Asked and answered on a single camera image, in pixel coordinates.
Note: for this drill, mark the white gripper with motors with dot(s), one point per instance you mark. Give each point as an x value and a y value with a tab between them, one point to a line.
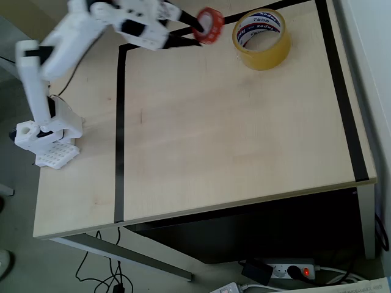
171	39

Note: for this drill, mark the small red tape roll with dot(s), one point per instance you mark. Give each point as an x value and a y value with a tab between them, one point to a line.
214	29

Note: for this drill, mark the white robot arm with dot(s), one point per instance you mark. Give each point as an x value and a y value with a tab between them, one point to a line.
67	39

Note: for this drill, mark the large yellow tape roll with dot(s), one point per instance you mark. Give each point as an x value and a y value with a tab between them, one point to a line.
268	55

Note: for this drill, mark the black panel under table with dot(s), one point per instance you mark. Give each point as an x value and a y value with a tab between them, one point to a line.
259	229

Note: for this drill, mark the grey metal table leg bar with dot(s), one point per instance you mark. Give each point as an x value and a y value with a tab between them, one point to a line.
128	254

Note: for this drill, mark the black power adapter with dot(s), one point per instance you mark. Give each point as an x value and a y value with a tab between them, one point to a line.
256	272

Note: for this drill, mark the white power strip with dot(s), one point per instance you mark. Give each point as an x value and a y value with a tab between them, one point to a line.
227	288

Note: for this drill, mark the grey upright table leg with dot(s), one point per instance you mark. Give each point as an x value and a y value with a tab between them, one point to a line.
368	219

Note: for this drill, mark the black round plug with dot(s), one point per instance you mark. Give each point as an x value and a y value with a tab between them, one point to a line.
294	272

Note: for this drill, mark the grey power strip, red switch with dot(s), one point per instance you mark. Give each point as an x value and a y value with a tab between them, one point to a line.
282	268

